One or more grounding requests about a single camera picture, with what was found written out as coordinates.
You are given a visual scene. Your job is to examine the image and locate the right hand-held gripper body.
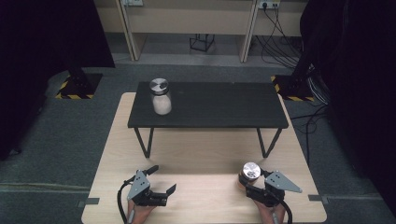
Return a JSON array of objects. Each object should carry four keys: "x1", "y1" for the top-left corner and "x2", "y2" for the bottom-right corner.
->
[{"x1": 245, "y1": 170, "x2": 304, "y2": 208}]

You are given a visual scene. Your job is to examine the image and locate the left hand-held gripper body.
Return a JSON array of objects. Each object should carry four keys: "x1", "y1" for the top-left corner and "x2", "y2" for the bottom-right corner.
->
[{"x1": 126, "y1": 169, "x2": 169, "y2": 207}]

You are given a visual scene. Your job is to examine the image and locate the glass shaker jar orange powder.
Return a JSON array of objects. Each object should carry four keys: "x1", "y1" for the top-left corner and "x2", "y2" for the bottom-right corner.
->
[{"x1": 237, "y1": 161, "x2": 262, "y2": 191}]

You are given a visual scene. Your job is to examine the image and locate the glass shaker jar white powder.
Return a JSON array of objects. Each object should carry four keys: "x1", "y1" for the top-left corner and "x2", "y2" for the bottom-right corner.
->
[{"x1": 148, "y1": 77, "x2": 173, "y2": 117}]

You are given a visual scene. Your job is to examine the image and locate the black raised shelf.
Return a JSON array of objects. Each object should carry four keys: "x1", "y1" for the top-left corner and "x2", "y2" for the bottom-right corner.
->
[{"x1": 127, "y1": 81, "x2": 290, "y2": 160}]

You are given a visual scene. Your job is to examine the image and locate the person's left hand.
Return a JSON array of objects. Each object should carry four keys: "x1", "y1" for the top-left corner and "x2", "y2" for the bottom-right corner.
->
[{"x1": 125, "y1": 200, "x2": 157, "y2": 224}]

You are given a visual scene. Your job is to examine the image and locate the person's right hand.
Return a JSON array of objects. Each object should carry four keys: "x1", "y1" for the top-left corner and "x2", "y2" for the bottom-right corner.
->
[{"x1": 252, "y1": 199, "x2": 288, "y2": 224}]

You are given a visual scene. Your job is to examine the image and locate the grey floor tape strip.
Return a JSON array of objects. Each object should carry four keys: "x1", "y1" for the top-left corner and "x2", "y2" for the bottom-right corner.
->
[
  {"x1": 307, "y1": 193, "x2": 330, "y2": 205},
  {"x1": 77, "y1": 197, "x2": 101, "y2": 208}
]

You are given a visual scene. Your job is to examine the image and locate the black stand base striped tape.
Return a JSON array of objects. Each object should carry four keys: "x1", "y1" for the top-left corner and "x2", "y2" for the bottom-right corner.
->
[
  {"x1": 270, "y1": 74, "x2": 316, "y2": 103},
  {"x1": 54, "y1": 72, "x2": 104, "y2": 101}
]

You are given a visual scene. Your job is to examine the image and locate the dark curtain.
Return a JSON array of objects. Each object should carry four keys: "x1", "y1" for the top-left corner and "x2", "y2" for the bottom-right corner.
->
[
  {"x1": 0, "y1": 0, "x2": 116, "y2": 161},
  {"x1": 292, "y1": 0, "x2": 396, "y2": 217}
]

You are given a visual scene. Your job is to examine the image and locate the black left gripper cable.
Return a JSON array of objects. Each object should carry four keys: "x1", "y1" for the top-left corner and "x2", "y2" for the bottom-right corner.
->
[{"x1": 116, "y1": 175, "x2": 138, "y2": 224}]

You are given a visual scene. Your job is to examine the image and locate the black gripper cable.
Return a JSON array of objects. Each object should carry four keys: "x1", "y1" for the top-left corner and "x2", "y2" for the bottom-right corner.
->
[
  {"x1": 116, "y1": 175, "x2": 138, "y2": 224},
  {"x1": 278, "y1": 199, "x2": 294, "y2": 224}
]

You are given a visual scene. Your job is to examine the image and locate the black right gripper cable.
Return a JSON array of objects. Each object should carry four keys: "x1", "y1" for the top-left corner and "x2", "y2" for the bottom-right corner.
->
[{"x1": 278, "y1": 199, "x2": 294, "y2": 224}]

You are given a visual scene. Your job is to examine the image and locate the black floor cables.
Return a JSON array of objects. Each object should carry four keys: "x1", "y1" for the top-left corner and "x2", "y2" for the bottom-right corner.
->
[{"x1": 290, "y1": 76, "x2": 331, "y2": 164}]

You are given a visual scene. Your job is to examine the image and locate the bundle of black cables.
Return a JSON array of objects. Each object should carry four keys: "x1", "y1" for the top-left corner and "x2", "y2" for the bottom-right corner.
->
[{"x1": 254, "y1": 4, "x2": 304, "y2": 70}]

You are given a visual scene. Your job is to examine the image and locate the black wire stand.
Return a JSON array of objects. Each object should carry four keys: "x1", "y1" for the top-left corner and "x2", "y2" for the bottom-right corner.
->
[{"x1": 189, "y1": 33, "x2": 216, "y2": 53}]

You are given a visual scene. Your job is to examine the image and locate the beige desk frame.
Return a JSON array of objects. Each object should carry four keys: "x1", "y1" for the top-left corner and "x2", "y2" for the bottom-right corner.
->
[{"x1": 92, "y1": 0, "x2": 310, "y2": 63}]

